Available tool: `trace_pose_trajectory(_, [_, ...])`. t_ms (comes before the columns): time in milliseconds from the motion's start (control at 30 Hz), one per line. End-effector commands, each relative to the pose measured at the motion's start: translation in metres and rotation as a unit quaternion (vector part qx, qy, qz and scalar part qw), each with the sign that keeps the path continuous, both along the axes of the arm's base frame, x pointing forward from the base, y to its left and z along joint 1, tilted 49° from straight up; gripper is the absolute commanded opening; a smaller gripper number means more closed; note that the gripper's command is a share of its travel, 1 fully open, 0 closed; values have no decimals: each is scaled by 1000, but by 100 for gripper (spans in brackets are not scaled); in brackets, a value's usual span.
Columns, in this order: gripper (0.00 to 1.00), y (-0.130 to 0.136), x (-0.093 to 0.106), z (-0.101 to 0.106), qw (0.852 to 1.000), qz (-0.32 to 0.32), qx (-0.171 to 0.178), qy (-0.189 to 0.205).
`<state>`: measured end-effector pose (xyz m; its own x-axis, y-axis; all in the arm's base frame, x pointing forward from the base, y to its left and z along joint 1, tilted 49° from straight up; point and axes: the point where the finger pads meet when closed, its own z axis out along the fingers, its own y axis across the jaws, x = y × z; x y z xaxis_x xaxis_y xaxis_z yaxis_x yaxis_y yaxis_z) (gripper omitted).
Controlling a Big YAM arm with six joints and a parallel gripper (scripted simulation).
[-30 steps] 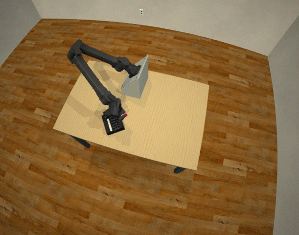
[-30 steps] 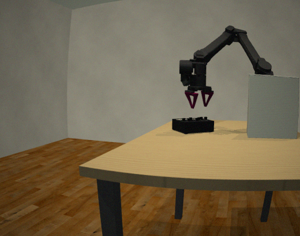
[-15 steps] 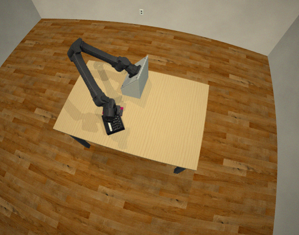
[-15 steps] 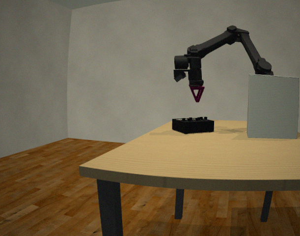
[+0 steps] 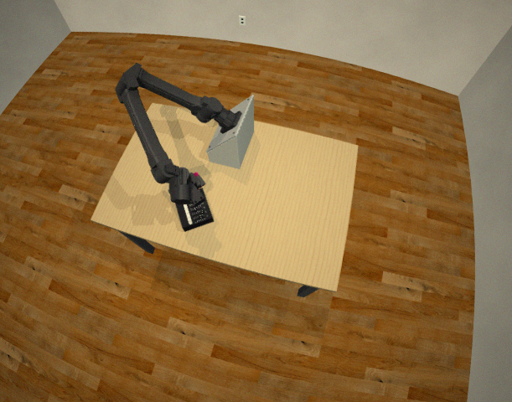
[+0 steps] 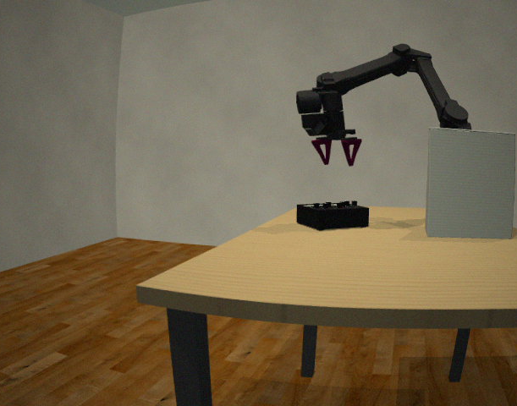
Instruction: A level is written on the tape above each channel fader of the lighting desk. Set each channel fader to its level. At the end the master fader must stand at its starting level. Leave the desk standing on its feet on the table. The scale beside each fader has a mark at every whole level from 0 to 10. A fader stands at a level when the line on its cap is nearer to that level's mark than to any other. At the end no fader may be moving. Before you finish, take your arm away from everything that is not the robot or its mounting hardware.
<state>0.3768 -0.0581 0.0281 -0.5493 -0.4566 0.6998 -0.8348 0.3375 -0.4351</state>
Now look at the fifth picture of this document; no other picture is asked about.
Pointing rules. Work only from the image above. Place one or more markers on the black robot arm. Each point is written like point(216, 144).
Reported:
point(204, 109)

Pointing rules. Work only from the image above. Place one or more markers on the black lighting desk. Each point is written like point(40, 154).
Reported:
point(192, 217)

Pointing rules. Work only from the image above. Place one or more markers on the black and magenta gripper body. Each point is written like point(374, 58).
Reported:
point(200, 182)

